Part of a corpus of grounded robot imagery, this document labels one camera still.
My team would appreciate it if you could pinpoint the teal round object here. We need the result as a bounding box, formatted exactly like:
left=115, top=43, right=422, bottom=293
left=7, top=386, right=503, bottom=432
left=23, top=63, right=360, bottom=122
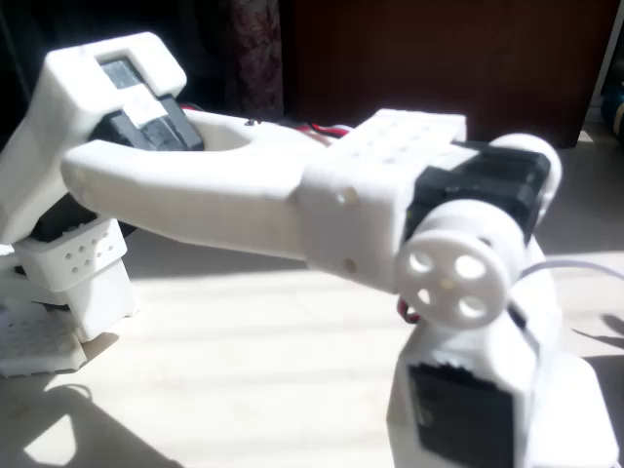
left=600, top=81, right=624, bottom=131

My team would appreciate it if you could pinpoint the dark brown wooden cabinet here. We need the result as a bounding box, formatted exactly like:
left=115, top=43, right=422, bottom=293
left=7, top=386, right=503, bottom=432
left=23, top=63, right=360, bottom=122
left=282, top=0, right=618, bottom=148

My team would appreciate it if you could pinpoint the floral patterned curtain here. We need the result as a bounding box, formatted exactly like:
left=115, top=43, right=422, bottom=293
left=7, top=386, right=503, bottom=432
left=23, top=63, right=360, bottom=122
left=228, top=0, right=287, bottom=118

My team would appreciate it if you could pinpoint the red black gripper servo cable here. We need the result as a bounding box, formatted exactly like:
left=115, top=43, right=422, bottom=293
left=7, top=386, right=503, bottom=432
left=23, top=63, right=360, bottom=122
left=519, top=259, right=624, bottom=290

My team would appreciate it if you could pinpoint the red black wrist servo cable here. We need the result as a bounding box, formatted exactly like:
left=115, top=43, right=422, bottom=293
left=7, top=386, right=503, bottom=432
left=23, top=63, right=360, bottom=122
left=398, top=297, right=421, bottom=324

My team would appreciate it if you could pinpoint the white door frame post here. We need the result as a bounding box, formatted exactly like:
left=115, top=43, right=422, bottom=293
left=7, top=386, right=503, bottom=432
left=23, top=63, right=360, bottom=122
left=577, top=0, right=624, bottom=143

